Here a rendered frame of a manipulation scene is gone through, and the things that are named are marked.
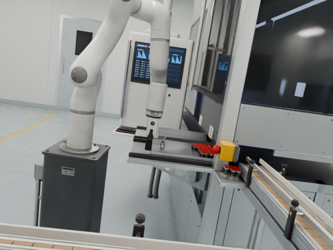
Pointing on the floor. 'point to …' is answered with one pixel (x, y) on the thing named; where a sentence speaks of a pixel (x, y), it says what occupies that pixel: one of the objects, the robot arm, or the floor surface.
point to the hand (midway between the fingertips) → (148, 146)
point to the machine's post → (229, 113)
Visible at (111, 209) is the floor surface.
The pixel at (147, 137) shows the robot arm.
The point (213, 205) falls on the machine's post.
